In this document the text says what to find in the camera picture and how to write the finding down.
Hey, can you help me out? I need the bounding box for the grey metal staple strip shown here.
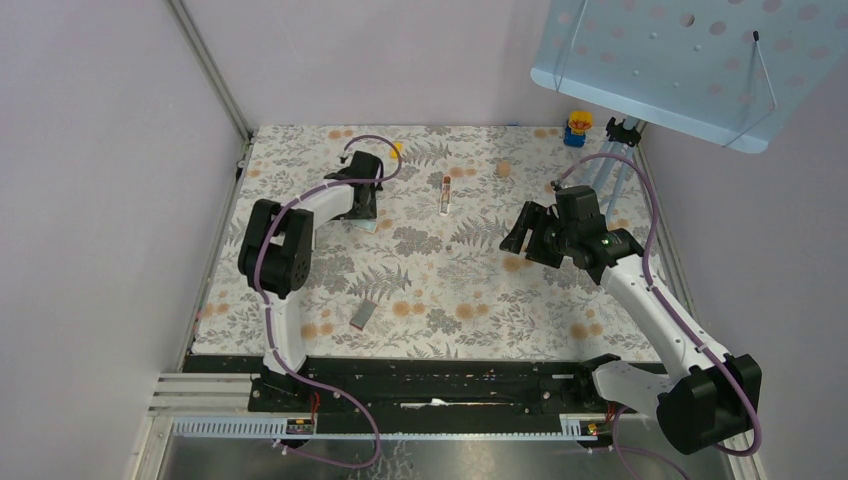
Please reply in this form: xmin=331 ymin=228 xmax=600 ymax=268
xmin=349 ymin=299 xmax=378 ymax=331

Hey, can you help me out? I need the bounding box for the grey tripod stand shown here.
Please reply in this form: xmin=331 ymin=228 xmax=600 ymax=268
xmin=579 ymin=116 xmax=642 ymax=220

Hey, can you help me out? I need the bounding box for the light blue perforated metal board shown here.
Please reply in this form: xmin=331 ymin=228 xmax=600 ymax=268
xmin=530 ymin=0 xmax=847 ymax=154

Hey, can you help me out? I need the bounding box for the round tan wooden piece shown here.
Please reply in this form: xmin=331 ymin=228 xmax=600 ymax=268
xmin=496 ymin=161 xmax=512 ymax=179

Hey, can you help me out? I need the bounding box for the yellow blue toy figure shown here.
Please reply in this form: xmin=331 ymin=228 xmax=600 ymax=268
xmin=563 ymin=110 xmax=593 ymax=148

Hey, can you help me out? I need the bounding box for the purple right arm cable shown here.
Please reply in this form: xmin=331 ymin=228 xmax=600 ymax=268
xmin=551 ymin=152 xmax=763 ymax=458

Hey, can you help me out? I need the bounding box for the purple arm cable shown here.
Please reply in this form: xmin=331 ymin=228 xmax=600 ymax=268
xmin=551 ymin=152 xmax=763 ymax=458
xmin=251 ymin=135 xmax=403 ymax=470

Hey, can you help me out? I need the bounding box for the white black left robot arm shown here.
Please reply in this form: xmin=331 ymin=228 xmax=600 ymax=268
xmin=238 ymin=151 xmax=385 ymax=396

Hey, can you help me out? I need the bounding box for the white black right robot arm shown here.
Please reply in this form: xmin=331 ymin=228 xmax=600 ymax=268
xmin=499 ymin=185 xmax=762 ymax=454

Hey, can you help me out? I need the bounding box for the floral patterned table mat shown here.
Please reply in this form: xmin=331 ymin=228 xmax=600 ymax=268
xmin=191 ymin=125 xmax=657 ymax=362

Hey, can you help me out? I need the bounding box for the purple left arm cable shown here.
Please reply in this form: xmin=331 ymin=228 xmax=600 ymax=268
xmin=251 ymin=135 xmax=403 ymax=470

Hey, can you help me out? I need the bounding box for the small yellow block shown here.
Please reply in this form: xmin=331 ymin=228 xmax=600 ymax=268
xmin=390 ymin=142 xmax=403 ymax=159

